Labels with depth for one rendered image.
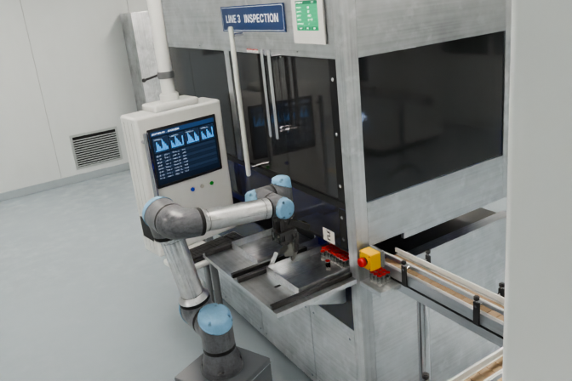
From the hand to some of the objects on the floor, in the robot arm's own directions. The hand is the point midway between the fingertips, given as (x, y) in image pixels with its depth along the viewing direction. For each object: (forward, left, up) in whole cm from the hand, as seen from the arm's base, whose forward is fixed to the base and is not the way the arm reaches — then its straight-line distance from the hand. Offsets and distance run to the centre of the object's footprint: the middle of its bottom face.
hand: (294, 257), depth 227 cm
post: (+20, -19, -102) cm, 106 cm away
